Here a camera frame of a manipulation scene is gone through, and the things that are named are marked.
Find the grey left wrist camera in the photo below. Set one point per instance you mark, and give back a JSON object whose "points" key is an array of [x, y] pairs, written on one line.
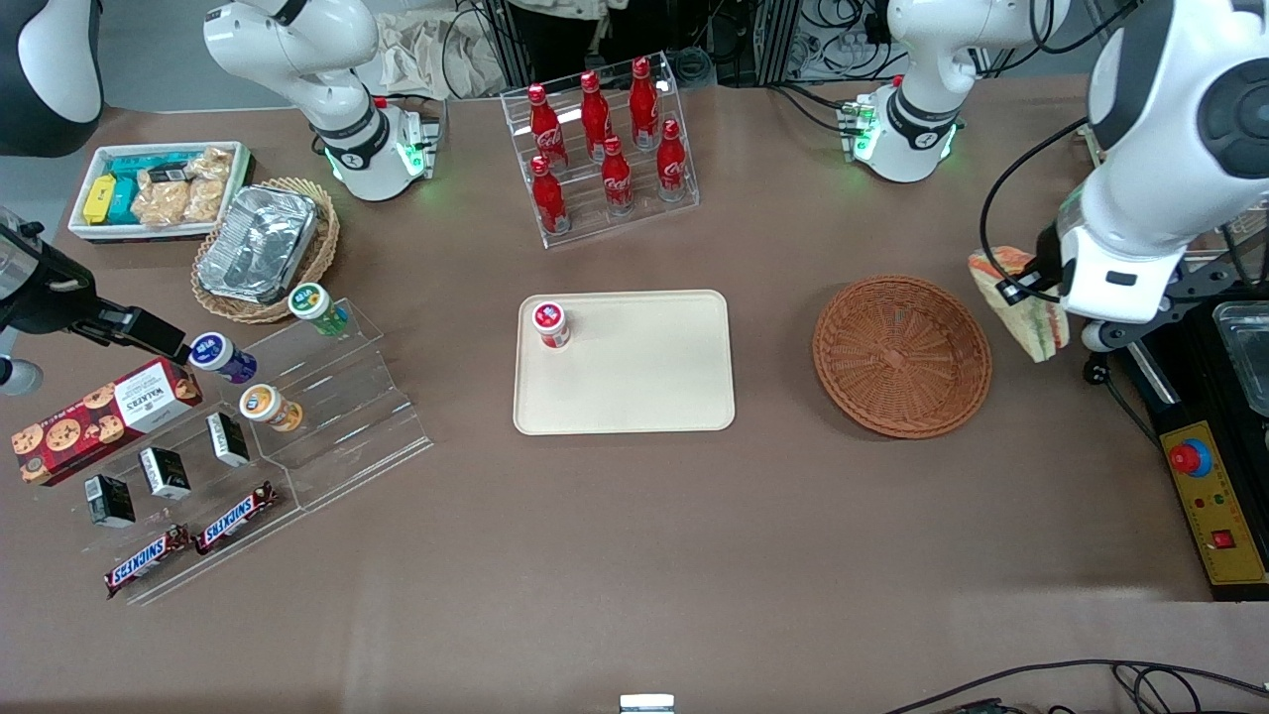
{"points": [[1105, 337]]}

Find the small red-lid bottle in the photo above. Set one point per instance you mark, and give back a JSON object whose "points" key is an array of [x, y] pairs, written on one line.
{"points": [[550, 322]]}

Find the triangular sandwich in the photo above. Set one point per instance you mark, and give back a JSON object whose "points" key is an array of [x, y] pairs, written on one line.
{"points": [[1036, 332]]}

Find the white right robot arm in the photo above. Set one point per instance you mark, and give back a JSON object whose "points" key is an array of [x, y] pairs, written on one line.
{"points": [[337, 89]]}

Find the oval light wicker basket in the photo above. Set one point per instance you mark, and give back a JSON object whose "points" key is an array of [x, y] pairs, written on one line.
{"points": [[322, 243]]}

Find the brown tablecloth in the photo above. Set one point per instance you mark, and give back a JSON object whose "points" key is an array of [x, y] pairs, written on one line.
{"points": [[634, 555]]}

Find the clear acrylic step shelf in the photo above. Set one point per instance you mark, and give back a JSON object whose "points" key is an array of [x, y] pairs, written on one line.
{"points": [[347, 416]]}

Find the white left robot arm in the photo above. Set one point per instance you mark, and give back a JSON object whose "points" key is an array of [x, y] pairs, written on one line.
{"points": [[932, 59]]}

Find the round brown wicker basket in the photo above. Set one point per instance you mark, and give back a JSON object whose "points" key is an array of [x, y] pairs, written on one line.
{"points": [[902, 357]]}

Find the cracker snack packet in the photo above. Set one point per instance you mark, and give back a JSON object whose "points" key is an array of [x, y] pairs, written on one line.
{"points": [[161, 203], [210, 188]]}

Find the small green-lid bottle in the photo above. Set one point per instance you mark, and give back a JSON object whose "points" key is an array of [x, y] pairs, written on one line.
{"points": [[315, 305]]}

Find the red Walkers shortbread box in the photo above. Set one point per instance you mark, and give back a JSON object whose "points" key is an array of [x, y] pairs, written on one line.
{"points": [[99, 421]]}

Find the Snickers bar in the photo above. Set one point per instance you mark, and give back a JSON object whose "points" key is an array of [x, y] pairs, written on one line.
{"points": [[147, 561], [238, 516]]}

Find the beige plastic tray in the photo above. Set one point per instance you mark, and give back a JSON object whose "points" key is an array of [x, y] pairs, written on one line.
{"points": [[634, 377]]}

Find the crumpled beige cloth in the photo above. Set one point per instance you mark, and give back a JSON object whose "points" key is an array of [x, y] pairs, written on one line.
{"points": [[426, 55]]}

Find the small black packet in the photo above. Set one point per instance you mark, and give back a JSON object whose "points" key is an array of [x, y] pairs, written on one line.
{"points": [[169, 175]]}

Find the red cola bottle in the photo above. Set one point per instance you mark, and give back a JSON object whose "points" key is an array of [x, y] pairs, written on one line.
{"points": [[617, 177], [543, 124], [548, 196], [644, 99], [595, 114], [672, 161]]}

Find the long teal box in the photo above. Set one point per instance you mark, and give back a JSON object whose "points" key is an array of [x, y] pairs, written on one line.
{"points": [[134, 164]]}

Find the small black carton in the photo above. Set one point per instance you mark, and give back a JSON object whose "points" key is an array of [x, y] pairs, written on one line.
{"points": [[228, 438], [165, 472], [109, 499]]}

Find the small orange-lid bottle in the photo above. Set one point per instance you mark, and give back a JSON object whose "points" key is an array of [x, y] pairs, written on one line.
{"points": [[268, 407]]}

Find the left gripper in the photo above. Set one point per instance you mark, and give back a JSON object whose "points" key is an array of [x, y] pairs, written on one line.
{"points": [[1046, 252]]}

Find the clear acrylic bottle rack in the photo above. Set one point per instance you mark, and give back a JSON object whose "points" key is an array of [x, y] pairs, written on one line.
{"points": [[585, 226]]}

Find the dark metal camera mount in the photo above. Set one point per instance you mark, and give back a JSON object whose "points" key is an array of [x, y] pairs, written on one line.
{"points": [[1180, 297]]}

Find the yellow snack packet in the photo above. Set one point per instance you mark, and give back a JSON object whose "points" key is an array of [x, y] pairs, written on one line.
{"points": [[99, 198]]}

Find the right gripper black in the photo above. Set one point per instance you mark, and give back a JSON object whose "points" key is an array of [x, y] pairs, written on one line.
{"points": [[52, 298]]}

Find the white plastic bin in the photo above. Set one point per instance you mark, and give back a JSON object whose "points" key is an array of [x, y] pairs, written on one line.
{"points": [[84, 230]]}

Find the small purple-lid bottle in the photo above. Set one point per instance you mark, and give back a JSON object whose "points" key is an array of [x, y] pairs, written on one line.
{"points": [[220, 357]]}

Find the white arm base connector box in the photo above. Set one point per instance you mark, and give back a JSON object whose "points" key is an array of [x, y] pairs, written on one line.
{"points": [[421, 139]]}

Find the short teal box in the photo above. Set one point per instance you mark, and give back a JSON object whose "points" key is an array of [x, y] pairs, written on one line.
{"points": [[124, 203]]}

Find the yellow emergency stop control box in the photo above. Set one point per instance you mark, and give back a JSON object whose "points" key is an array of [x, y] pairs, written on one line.
{"points": [[1214, 506]]}

